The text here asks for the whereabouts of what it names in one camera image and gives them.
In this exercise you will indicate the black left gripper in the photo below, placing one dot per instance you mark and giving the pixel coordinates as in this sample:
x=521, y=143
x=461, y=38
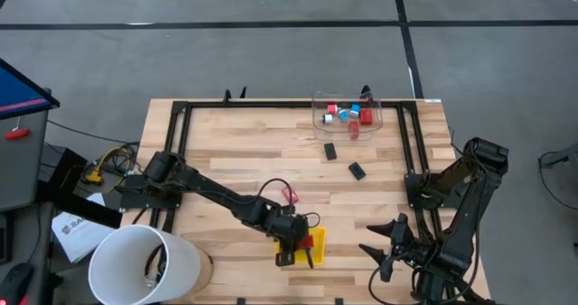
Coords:
x=291, y=228

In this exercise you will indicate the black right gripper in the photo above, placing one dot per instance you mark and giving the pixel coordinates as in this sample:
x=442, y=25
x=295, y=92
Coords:
x=408, y=251

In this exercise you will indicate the yellow plastic basket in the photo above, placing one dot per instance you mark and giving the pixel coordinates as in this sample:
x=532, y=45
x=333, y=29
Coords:
x=319, y=246

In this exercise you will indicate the blue white charger cube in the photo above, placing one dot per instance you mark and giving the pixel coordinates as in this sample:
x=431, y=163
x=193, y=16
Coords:
x=355, y=109
x=343, y=115

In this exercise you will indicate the pink white charger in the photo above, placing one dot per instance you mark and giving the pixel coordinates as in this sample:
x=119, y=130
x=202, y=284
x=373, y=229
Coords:
x=332, y=109

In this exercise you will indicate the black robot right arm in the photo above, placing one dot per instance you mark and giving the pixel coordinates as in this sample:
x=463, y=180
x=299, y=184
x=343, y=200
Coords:
x=469, y=196

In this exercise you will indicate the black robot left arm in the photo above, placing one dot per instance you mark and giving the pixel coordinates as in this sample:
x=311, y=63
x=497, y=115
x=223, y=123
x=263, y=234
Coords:
x=212, y=192

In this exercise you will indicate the red printed flat box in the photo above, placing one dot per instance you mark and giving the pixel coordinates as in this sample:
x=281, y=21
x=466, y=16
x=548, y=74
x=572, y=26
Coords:
x=291, y=197

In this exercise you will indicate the black flat box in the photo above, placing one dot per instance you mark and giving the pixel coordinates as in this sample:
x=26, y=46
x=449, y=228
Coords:
x=330, y=151
x=357, y=171

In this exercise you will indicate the clear plastic container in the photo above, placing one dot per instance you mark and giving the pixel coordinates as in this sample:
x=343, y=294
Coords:
x=375, y=131

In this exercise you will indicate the white table label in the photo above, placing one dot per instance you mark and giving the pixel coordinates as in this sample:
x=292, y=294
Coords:
x=432, y=100

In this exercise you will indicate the white printed paper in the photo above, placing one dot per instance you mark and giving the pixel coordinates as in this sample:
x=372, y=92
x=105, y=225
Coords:
x=81, y=237

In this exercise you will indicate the black equipment box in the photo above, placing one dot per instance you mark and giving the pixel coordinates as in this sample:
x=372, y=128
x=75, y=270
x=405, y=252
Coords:
x=63, y=165

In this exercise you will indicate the black computer mouse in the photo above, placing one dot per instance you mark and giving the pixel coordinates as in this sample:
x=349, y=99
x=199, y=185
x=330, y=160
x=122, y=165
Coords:
x=13, y=283

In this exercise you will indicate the grey cabinet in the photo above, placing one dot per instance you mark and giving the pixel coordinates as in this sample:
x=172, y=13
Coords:
x=22, y=169

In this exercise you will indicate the black keyboard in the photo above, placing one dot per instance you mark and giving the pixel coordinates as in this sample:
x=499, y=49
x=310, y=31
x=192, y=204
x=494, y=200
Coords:
x=3, y=237

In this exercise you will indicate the red button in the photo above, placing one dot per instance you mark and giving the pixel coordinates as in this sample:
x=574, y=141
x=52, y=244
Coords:
x=16, y=134

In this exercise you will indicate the blue monitor screen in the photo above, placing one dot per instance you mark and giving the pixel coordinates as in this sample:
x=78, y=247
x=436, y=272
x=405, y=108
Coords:
x=15, y=93

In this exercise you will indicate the black aluminium table frame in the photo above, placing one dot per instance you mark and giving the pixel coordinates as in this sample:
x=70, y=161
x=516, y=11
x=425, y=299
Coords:
x=293, y=104

